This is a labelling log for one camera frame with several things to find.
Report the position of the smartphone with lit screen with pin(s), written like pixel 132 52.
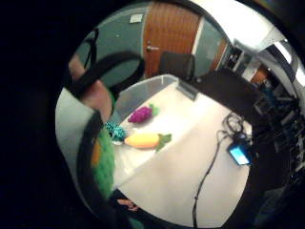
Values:
pixel 239 155

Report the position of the white paper wall sign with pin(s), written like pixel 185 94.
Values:
pixel 136 18

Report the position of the purple grape plush toy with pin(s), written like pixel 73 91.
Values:
pixel 142 114

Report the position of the green plush toy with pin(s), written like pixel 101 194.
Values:
pixel 105 162

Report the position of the teal black spotted plush toy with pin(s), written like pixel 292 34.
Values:
pixel 116 131

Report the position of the grey table socket box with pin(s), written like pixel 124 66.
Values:
pixel 188 90

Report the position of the black office chair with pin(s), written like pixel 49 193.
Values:
pixel 176 66

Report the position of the wooden door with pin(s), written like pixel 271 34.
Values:
pixel 168 35

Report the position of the orange carrot plush toy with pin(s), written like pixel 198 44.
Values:
pixel 144 140

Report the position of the cluttered equipment shelf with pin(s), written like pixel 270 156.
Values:
pixel 286 127

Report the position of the clear plastic storage bin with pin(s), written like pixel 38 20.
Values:
pixel 139 93

